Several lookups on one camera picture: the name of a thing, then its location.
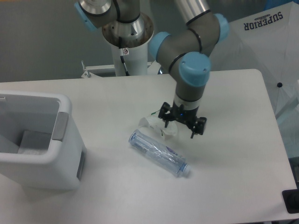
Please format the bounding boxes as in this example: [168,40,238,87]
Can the clear plastic bottle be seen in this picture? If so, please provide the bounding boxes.
[128,129,191,177]

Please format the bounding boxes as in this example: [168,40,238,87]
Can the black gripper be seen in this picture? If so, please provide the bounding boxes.
[158,94,207,139]

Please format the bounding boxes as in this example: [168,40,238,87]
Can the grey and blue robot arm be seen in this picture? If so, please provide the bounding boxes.
[74,0,229,135]

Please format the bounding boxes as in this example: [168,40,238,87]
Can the black device at table edge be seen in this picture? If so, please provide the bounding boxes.
[282,189,299,214]

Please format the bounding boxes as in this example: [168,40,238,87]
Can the white metal base frame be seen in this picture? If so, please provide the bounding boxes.
[81,60,165,78]

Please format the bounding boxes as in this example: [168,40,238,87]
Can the black cable on pedestal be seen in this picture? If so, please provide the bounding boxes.
[118,36,130,77]

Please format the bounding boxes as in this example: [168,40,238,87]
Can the white plastic bag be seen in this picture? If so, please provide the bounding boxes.
[138,110,178,140]

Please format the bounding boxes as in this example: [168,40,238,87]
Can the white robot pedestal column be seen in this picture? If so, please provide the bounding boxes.
[102,12,155,77]

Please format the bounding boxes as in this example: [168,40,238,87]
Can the white umbrella with Superior print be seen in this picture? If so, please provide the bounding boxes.
[210,2,299,113]

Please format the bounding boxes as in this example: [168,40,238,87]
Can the white trash can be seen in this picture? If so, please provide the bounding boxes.
[0,90,86,190]

